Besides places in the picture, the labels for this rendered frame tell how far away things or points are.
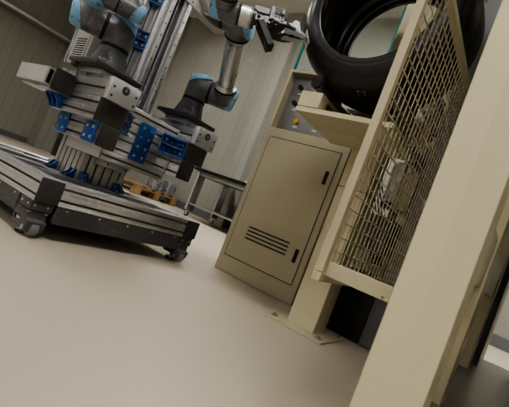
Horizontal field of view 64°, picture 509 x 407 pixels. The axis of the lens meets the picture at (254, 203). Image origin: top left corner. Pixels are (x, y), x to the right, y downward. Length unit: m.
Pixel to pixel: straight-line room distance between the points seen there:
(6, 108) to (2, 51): 1.19
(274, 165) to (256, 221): 0.34
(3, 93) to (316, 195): 9.14
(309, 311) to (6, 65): 9.61
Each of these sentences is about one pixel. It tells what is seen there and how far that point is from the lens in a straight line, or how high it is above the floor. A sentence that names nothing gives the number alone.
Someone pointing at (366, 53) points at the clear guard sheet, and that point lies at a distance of 2.47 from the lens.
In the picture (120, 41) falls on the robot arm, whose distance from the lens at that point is 1.89.
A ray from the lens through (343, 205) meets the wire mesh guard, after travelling 0.80.
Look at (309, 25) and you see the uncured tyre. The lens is 1.65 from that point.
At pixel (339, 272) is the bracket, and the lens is 0.80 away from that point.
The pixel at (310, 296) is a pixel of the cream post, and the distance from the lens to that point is 1.75.
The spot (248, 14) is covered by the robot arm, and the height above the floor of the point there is 1.03.
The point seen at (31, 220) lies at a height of 0.06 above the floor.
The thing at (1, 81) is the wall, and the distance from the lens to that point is 10.64.
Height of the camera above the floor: 0.38
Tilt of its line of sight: 1 degrees up
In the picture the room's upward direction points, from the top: 21 degrees clockwise
